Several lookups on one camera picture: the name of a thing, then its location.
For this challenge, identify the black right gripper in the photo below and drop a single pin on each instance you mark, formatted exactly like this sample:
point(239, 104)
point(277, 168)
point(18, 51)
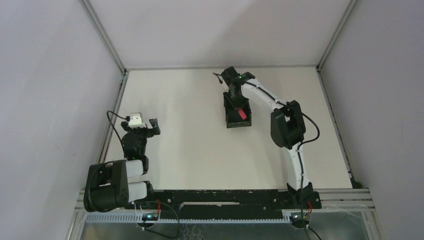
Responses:
point(243, 103)

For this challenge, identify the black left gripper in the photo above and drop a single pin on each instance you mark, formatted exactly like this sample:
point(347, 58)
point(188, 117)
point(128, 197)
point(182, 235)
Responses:
point(145, 130)

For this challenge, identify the red handled screwdriver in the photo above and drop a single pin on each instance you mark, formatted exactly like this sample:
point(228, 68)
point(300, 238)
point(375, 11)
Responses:
point(242, 114)

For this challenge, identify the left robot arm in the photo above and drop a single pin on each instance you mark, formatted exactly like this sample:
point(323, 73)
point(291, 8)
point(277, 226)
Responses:
point(108, 187)

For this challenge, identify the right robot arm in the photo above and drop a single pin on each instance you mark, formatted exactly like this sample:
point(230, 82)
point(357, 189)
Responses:
point(226, 131)

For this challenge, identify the black plastic bin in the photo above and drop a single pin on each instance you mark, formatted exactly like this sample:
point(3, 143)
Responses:
point(232, 118)

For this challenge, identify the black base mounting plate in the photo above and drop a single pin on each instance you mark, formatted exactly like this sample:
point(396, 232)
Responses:
point(237, 204)

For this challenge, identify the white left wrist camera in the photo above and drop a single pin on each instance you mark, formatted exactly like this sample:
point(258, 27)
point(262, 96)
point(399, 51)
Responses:
point(136, 121)

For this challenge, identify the aluminium frame rail back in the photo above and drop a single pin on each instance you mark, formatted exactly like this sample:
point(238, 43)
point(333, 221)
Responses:
point(220, 67)

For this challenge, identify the white slotted cable duct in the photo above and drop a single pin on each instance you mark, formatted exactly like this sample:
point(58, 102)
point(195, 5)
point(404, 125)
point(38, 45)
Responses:
point(132, 217)

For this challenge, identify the aluminium frame rail right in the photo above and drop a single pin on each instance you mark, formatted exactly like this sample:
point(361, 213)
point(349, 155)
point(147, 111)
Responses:
point(328, 84)

